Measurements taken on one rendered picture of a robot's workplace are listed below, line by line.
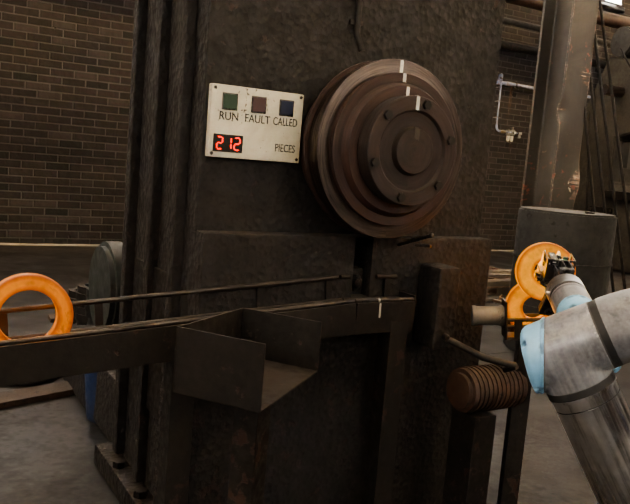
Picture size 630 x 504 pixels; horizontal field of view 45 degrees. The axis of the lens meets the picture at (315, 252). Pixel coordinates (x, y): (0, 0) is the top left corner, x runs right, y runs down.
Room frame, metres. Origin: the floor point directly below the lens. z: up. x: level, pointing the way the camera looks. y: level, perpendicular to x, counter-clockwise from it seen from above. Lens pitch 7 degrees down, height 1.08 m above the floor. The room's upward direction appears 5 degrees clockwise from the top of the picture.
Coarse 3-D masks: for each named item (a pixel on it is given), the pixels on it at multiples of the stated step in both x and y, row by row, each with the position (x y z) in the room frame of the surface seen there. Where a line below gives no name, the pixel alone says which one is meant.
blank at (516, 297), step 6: (516, 288) 2.13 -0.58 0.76; (510, 294) 2.13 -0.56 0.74; (516, 294) 2.13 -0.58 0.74; (522, 294) 2.13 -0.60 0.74; (510, 300) 2.13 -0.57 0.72; (516, 300) 2.13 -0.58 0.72; (522, 300) 2.13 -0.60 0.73; (510, 306) 2.13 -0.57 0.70; (516, 306) 2.13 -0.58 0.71; (522, 306) 2.13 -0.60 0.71; (510, 312) 2.13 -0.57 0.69; (516, 312) 2.13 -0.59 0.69; (522, 312) 2.13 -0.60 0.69
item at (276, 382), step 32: (224, 320) 1.65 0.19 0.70; (256, 320) 1.71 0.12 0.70; (288, 320) 1.68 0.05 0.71; (192, 352) 1.48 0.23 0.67; (224, 352) 1.45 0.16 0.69; (256, 352) 1.42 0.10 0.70; (288, 352) 1.68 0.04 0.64; (192, 384) 1.47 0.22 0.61; (224, 384) 1.44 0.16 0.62; (256, 384) 1.41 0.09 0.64; (288, 384) 1.56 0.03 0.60; (256, 416) 1.55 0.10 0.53; (256, 448) 1.56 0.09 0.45; (256, 480) 1.57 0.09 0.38
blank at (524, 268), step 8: (528, 248) 2.04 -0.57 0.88; (536, 248) 2.03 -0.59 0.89; (544, 248) 2.03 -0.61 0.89; (552, 248) 2.03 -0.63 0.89; (560, 248) 2.03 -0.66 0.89; (520, 256) 2.04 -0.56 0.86; (528, 256) 2.03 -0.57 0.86; (536, 256) 2.03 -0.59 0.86; (568, 256) 2.02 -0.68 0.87; (520, 264) 2.03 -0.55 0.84; (528, 264) 2.03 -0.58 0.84; (536, 264) 2.03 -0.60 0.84; (520, 272) 2.03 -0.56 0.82; (528, 272) 2.03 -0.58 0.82; (520, 280) 2.03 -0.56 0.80; (528, 280) 2.03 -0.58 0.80; (528, 288) 2.03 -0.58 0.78; (536, 288) 2.03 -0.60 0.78; (544, 288) 2.03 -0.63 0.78; (536, 296) 2.03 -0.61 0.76
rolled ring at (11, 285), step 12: (12, 276) 1.59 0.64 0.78; (24, 276) 1.58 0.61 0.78; (36, 276) 1.59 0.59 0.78; (0, 288) 1.56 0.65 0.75; (12, 288) 1.57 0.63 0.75; (24, 288) 1.58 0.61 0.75; (36, 288) 1.59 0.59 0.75; (48, 288) 1.60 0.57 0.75; (60, 288) 1.62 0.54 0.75; (0, 300) 1.56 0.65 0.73; (60, 300) 1.62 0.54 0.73; (60, 312) 1.62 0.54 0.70; (72, 312) 1.63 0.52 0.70; (60, 324) 1.62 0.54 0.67; (0, 336) 1.56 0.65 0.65
